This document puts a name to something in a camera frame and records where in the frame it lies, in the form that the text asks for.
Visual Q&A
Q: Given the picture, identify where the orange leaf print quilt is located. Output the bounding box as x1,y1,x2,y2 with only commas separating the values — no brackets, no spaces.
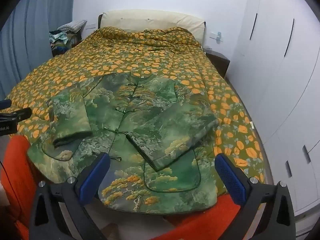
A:
5,26,266,198

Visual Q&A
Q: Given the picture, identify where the pile of mixed clothes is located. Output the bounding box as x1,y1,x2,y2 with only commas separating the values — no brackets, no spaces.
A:
49,29,83,57

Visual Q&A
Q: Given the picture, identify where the green landscape print jacket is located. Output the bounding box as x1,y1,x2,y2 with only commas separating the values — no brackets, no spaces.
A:
27,72,219,214

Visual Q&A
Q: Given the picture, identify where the blue-grey curtain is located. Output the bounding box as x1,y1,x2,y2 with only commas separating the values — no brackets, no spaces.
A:
0,0,76,101

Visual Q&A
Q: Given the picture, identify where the cream padded headboard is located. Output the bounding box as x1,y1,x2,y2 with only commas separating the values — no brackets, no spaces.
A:
97,10,207,47

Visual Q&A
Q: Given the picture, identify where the white wardrobe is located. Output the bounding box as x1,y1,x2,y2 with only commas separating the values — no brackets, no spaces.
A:
225,0,320,217

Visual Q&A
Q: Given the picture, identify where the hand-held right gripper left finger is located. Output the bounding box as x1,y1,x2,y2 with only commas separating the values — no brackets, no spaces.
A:
29,152,111,240

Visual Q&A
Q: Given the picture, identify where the dark wooden nightstand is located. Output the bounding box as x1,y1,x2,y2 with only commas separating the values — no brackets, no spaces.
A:
204,49,231,78

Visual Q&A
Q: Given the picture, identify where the red fleece blanket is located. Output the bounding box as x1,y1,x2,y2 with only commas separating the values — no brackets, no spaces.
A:
0,134,242,240

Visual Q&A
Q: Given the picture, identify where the striped folded cloth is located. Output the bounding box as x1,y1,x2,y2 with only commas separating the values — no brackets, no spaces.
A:
57,20,87,33

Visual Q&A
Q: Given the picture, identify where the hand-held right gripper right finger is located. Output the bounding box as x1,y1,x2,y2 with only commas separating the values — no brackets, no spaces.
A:
214,153,297,240

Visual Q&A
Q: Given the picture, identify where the wall socket with plug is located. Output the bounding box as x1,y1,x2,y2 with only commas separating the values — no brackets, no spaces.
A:
209,32,223,43

